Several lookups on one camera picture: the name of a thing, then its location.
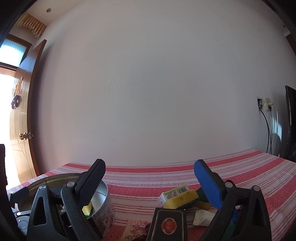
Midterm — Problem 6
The green white soap packet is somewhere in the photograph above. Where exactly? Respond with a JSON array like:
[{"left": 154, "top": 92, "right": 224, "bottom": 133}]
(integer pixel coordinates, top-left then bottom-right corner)
[{"left": 158, "top": 184, "right": 189, "bottom": 207}]

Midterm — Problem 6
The brass door knob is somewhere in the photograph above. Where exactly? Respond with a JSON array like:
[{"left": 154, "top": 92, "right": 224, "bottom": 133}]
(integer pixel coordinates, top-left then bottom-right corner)
[{"left": 19, "top": 132, "right": 35, "bottom": 140}]

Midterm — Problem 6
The red white striped tablecloth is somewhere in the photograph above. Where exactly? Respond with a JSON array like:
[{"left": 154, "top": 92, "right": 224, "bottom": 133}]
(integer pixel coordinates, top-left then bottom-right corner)
[{"left": 6, "top": 148, "right": 296, "bottom": 241}]

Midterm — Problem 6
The wooden door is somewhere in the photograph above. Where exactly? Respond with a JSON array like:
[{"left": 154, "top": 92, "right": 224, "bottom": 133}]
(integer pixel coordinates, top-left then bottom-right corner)
[{"left": 10, "top": 39, "right": 47, "bottom": 183}]

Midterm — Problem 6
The green-top yellow sponge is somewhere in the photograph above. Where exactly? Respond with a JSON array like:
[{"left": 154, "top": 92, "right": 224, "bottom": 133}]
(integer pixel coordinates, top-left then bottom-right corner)
[
  {"left": 195, "top": 188, "right": 211, "bottom": 210},
  {"left": 221, "top": 220, "right": 236, "bottom": 241}
]

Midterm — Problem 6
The wall power socket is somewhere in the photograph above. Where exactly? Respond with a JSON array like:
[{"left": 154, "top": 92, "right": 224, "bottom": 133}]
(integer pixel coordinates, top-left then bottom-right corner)
[{"left": 257, "top": 98, "right": 273, "bottom": 111}]

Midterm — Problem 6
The back green-top yellow sponge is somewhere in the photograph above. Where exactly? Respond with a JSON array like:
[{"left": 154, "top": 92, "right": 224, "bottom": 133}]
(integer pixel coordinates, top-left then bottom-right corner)
[{"left": 195, "top": 188, "right": 211, "bottom": 210}]

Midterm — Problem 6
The black ornate cardboard box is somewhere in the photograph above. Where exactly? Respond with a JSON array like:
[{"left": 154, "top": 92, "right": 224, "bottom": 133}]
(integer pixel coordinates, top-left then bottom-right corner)
[{"left": 147, "top": 208, "right": 188, "bottom": 241}]

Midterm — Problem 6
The black power cable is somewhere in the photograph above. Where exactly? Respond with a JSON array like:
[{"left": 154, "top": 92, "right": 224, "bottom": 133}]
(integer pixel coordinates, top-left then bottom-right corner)
[{"left": 259, "top": 107, "right": 273, "bottom": 154}]

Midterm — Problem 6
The black flat monitor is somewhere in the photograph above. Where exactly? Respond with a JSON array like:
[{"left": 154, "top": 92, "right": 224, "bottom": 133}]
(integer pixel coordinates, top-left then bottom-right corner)
[{"left": 283, "top": 85, "right": 296, "bottom": 162}]

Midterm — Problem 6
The front green-top yellow sponge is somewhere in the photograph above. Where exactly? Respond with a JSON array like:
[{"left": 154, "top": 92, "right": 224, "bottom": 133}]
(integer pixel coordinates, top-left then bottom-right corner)
[{"left": 221, "top": 220, "right": 236, "bottom": 241}]

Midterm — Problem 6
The white cream snack packet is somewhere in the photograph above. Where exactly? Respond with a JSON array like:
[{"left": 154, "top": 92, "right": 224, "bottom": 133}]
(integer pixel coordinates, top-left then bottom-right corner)
[{"left": 193, "top": 208, "right": 217, "bottom": 227}]

